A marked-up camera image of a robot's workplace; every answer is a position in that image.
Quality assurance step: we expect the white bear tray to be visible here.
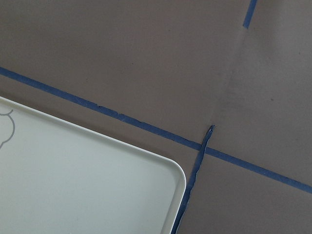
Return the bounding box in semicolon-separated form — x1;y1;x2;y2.
0;98;186;234

